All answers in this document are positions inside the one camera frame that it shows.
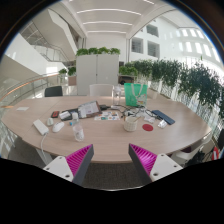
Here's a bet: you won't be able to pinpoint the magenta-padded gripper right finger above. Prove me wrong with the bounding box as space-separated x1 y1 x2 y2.
128 143 184 186

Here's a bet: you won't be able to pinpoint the dark blue keyboard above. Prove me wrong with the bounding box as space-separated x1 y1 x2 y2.
151 109 176 126

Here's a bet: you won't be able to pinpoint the white computer mouse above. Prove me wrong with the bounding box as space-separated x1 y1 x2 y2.
51 121 66 133

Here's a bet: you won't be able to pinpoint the brown clipboard with paper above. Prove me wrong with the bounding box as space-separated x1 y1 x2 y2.
77 100 102 119

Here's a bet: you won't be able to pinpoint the clear white-capped water bottle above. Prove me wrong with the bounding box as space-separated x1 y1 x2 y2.
72 120 86 143

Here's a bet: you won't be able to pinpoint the ceiling light strips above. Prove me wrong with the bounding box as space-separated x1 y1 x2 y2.
76 0 156 34

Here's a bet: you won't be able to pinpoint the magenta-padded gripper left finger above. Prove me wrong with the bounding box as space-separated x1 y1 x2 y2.
43 143 95 187

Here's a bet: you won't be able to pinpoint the black pouch with white label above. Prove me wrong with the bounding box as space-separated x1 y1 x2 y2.
58 109 80 122

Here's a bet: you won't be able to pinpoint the tall clear sports bottle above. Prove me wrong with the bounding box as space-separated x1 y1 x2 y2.
112 84 122 108

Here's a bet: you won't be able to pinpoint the glass railing with wooden handrail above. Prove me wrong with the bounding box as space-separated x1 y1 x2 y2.
0 72 61 109

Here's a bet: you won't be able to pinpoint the colourful sticker sheet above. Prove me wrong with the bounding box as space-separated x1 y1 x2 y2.
93 110 120 122

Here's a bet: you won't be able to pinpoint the white power strip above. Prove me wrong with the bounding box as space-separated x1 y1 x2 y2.
32 118 50 136

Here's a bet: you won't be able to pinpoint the white cabinet topped with plants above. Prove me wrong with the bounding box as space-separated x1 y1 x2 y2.
75 46 122 97

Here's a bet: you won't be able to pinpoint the white chair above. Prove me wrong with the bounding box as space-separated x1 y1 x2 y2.
89 83 114 97
174 136 216 166

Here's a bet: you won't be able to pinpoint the white power strip cable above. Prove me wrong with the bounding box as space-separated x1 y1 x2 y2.
39 133 50 153

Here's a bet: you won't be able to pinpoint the flat round red coaster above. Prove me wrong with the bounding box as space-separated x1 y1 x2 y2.
141 123 154 132

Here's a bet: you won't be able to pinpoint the green tote bag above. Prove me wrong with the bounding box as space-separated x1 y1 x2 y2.
123 82 148 108

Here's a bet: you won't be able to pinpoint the wooden planter with plants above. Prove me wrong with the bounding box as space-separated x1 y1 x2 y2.
58 66 78 86

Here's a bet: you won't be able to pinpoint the white checked mug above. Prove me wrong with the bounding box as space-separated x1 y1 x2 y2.
123 115 139 132

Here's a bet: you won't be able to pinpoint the small white box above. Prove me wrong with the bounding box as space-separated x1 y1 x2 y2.
157 119 168 129

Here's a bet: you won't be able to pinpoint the black chair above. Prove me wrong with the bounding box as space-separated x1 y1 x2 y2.
44 85 64 98

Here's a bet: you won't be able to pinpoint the tangled black cables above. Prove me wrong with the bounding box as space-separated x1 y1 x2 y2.
118 104 158 120

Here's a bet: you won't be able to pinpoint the row of green plants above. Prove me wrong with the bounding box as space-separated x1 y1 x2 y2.
118 58 224 114

